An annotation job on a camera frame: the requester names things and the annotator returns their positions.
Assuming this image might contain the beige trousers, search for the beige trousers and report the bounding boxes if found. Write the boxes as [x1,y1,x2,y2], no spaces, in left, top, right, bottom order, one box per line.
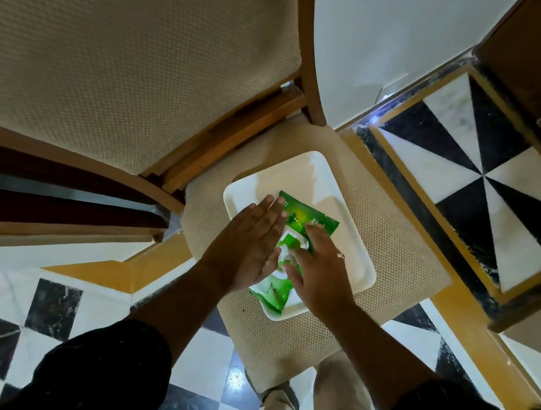
[251,344,399,410]

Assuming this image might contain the black left sleeve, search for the black left sleeve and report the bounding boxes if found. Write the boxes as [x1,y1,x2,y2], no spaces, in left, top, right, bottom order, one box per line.
[0,306,177,410]

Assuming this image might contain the person's left forearm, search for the person's left forearm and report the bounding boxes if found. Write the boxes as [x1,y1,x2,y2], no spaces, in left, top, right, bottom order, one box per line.
[124,252,233,371]

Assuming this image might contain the wooden chair with beige cushions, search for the wooden chair with beige cushions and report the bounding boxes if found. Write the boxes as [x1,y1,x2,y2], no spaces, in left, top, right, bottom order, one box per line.
[0,0,480,410]

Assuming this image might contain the person's right forearm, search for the person's right forearm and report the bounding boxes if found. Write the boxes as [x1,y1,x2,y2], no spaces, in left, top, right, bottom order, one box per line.
[299,296,445,410]

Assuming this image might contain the brown wooden door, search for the brown wooden door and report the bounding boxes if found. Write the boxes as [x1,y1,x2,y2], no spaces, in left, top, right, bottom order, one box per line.
[463,0,541,168]

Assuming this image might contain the dark brown wooden furniture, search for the dark brown wooden furniture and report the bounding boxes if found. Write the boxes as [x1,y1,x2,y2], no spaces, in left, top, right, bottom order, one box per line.
[0,138,177,242]

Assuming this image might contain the green wet wipes packet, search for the green wet wipes packet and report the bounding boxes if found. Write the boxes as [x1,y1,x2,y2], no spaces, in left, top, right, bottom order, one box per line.
[246,188,343,319]

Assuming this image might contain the grey shoe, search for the grey shoe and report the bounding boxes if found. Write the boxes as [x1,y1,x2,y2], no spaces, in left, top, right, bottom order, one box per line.
[241,369,304,410]

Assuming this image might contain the person's right hand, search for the person's right hand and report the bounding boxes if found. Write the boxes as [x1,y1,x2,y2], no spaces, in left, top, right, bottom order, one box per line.
[279,220,365,327]

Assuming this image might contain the white rectangular tray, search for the white rectangular tray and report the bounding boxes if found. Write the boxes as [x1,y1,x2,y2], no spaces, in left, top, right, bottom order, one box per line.
[211,142,388,331]

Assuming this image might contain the person's left hand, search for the person's left hand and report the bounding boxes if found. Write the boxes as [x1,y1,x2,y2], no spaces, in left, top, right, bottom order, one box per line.
[194,187,291,300]

